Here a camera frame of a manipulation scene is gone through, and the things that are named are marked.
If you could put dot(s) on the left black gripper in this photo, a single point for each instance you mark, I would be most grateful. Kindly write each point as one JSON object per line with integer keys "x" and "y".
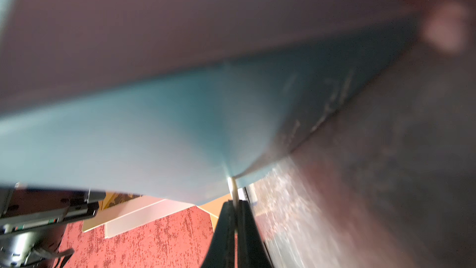
{"x": 33, "y": 222}

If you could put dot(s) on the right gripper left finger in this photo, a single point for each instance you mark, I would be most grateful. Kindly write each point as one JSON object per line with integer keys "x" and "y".
{"x": 221, "y": 252}

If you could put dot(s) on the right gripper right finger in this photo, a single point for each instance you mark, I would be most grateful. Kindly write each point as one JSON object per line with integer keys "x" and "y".
{"x": 251, "y": 249}

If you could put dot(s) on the teal three-drawer cabinet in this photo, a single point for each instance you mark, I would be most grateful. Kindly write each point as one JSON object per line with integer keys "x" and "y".
{"x": 169, "y": 98}

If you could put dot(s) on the purple paper folder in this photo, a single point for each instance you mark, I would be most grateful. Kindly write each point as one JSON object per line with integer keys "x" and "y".
{"x": 142, "y": 216}

